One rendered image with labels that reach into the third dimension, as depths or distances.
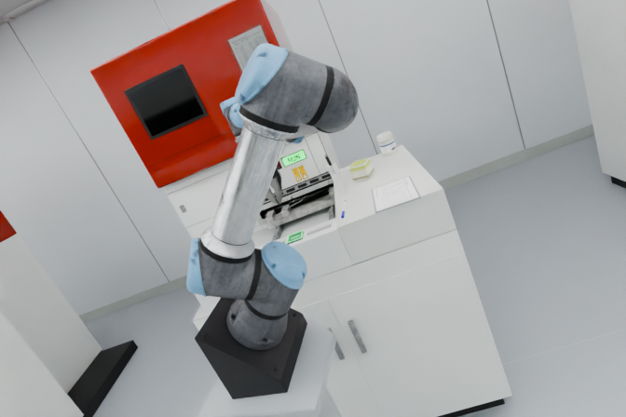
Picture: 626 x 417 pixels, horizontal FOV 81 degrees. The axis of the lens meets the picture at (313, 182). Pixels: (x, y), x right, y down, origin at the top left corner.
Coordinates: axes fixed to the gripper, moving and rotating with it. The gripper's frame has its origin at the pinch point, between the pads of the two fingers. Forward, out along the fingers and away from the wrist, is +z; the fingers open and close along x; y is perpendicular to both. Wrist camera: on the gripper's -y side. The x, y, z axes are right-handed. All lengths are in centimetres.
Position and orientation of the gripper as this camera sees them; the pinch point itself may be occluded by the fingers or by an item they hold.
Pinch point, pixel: (277, 201)
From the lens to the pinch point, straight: 119.8
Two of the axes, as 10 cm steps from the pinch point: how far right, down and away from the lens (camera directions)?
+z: 3.9, 8.8, 2.7
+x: -9.2, 3.6, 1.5
